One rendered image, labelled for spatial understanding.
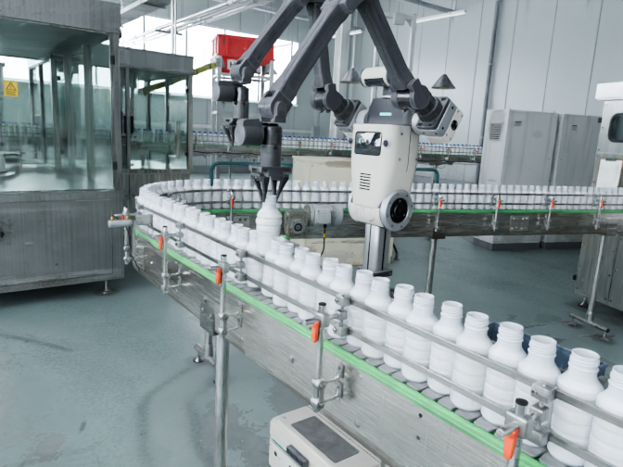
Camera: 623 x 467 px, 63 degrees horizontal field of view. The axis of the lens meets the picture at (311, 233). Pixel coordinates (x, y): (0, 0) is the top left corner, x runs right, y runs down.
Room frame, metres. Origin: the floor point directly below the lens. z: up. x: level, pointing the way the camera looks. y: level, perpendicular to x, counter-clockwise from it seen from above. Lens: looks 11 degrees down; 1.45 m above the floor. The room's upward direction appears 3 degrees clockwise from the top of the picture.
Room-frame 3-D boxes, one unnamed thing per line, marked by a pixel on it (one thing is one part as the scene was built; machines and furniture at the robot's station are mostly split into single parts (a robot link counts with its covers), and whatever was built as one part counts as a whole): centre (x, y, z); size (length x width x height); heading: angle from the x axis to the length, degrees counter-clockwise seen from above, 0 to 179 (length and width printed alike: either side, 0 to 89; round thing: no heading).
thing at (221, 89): (1.80, 0.30, 1.60); 0.12 x 0.09 x 0.12; 127
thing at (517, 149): (7.08, -2.77, 0.96); 0.82 x 0.50 x 1.91; 109
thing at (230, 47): (8.25, 1.22, 1.40); 0.92 x 0.72 x 2.80; 109
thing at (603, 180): (4.36, -2.51, 1.22); 0.23 x 0.04 x 0.32; 19
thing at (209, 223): (1.66, 0.34, 1.08); 0.06 x 0.06 x 0.17
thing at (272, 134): (1.38, 0.13, 1.44); 0.07 x 0.06 x 0.07; 126
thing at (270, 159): (1.39, 0.12, 1.38); 0.10 x 0.07 x 0.07; 127
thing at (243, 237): (1.47, 0.20, 1.08); 0.06 x 0.06 x 0.17
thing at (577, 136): (7.37, -3.62, 0.96); 0.82 x 0.50 x 1.91; 109
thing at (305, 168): (5.84, -0.34, 0.59); 1.10 x 0.62 x 1.18; 109
